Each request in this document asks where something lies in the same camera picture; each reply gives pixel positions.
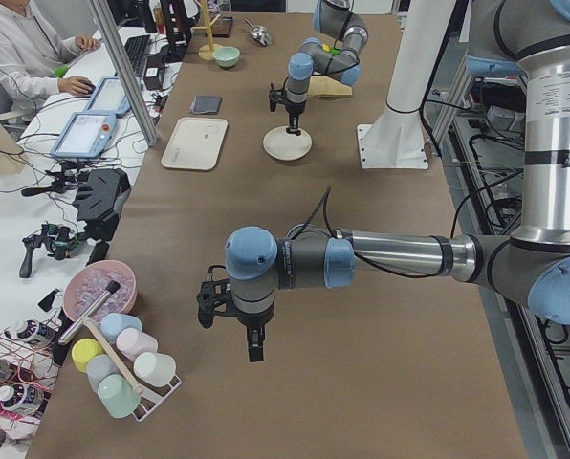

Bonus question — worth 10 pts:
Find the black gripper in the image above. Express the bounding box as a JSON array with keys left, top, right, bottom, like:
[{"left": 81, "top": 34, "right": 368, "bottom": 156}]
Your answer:
[
  {"left": 197, "top": 265, "right": 274, "bottom": 362},
  {"left": 269, "top": 82, "right": 307, "bottom": 134}
]

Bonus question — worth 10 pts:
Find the cream round plate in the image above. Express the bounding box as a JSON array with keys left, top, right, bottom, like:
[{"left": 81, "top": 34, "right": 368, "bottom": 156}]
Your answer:
[{"left": 263, "top": 126, "right": 312, "bottom": 161}]

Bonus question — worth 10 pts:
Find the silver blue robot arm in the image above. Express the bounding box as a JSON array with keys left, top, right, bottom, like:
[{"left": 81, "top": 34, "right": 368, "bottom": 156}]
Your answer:
[
  {"left": 269, "top": 0, "right": 369, "bottom": 136},
  {"left": 197, "top": 1, "right": 570, "bottom": 361}
]

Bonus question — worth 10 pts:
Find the cream rectangular tray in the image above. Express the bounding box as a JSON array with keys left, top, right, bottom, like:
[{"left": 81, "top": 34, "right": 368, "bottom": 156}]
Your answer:
[{"left": 161, "top": 117, "right": 228, "bottom": 171}]

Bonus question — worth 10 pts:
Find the bamboo cutting board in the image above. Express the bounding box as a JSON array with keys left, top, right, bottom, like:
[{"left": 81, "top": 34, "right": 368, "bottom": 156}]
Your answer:
[{"left": 307, "top": 75, "right": 353, "bottom": 99}]

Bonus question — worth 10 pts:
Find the grey folded cloth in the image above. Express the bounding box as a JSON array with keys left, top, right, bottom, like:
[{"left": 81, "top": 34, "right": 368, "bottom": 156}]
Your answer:
[{"left": 189, "top": 95, "right": 222, "bottom": 115}]

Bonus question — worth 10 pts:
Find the mint green bowl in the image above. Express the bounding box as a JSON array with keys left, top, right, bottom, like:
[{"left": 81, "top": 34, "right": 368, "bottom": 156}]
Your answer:
[{"left": 213, "top": 46, "right": 241, "bottom": 69}]

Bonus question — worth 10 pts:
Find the metal scoop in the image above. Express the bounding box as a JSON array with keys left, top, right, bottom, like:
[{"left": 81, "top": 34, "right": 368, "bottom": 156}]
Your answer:
[{"left": 245, "top": 19, "right": 273, "bottom": 47}]

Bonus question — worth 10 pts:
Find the white cup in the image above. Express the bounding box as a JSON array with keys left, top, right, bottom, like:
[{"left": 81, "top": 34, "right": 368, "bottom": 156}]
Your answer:
[{"left": 133, "top": 352, "right": 176, "bottom": 387}]

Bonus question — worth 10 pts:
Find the wooden mug tree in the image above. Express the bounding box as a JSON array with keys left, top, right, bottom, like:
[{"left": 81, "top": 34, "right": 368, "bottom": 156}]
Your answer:
[{"left": 191, "top": 0, "right": 222, "bottom": 61}]

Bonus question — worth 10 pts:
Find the pink cup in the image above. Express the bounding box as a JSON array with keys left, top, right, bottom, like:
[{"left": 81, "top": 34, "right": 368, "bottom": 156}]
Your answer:
[{"left": 116, "top": 327, "right": 158, "bottom": 361}]

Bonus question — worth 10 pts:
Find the blue cup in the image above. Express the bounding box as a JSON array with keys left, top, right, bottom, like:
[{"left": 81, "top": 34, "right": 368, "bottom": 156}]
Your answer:
[{"left": 99, "top": 313, "right": 143, "bottom": 344}]

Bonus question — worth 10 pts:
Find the metal black-tipped muddler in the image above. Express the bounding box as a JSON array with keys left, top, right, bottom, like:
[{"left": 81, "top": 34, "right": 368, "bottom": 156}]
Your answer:
[{"left": 57, "top": 280, "right": 121, "bottom": 345}]

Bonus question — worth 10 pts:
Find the mint green cup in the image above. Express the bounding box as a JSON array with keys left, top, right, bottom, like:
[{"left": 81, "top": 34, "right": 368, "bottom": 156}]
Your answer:
[{"left": 97, "top": 374, "right": 141, "bottom": 419}]

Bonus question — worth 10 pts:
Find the grey cup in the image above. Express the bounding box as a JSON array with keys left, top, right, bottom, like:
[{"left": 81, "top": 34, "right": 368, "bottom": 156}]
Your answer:
[{"left": 86, "top": 354, "right": 120, "bottom": 393}]

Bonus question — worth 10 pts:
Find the yellow cup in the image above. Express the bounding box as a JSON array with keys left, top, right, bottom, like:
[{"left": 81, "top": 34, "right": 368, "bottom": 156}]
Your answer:
[{"left": 72, "top": 338, "right": 104, "bottom": 373}]

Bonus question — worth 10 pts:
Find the black keyboard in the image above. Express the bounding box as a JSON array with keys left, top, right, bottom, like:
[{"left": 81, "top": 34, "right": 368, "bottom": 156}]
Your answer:
[{"left": 124, "top": 34, "right": 151, "bottom": 77}]

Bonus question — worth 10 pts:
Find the pink bowl of ice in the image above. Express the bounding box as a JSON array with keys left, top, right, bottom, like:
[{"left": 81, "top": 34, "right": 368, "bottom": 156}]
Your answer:
[{"left": 63, "top": 260, "right": 137, "bottom": 322}]

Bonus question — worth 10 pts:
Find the blue teach pendant far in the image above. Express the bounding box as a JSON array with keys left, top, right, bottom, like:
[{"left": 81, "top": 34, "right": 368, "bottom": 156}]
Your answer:
[{"left": 85, "top": 76, "right": 131, "bottom": 117}]

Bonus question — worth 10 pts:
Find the blue teach pendant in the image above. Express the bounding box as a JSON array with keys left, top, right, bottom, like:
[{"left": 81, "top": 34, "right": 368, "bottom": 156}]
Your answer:
[
  {"left": 85, "top": 76, "right": 131, "bottom": 117},
  {"left": 51, "top": 111, "right": 117, "bottom": 160}
]

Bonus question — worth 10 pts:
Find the blue teach pendant near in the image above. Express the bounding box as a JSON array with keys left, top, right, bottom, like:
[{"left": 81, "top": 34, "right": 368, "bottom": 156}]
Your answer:
[{"left": 51, "top": 111, "right": 117, "bottom": 160}]

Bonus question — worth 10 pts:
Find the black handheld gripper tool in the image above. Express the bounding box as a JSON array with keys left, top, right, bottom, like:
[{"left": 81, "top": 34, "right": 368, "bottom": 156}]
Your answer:
[{"left": 18, "top": 223, "right": 80, "bottom": 278}]

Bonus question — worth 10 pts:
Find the person in white hoodie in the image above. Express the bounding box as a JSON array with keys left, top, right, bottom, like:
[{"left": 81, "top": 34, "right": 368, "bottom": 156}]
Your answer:
[{"left": 0, "top": 1, "right": 99, "bottom": 111}]

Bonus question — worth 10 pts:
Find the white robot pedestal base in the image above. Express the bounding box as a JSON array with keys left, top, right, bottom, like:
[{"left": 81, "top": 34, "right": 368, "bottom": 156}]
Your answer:
[{"left": 358, "top": 0, "right": 456, "bottom": 169}]

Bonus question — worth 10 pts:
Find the white wire cup rack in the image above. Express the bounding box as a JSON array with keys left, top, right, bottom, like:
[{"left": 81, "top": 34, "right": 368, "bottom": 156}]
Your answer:
[{"left": 132, "top": 375, "right": 182, "bottom": 422}]

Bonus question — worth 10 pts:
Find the wooden rack handle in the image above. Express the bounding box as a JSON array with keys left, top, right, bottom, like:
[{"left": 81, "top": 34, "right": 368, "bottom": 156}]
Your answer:
[{"left": 83, "top": 318, "right": 143, "bottom": 395}]

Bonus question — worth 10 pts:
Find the black stand mount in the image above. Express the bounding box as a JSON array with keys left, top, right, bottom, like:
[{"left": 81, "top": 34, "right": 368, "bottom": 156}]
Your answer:
[{"left": 73, "top": 168, "right": 131, "bottom": 241}]

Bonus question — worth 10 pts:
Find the aluminium frame post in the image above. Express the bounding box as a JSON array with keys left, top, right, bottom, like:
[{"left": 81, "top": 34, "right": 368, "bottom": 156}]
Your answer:
[{"left": 88, "top": 0, "right": 158, "bottom": 147}]

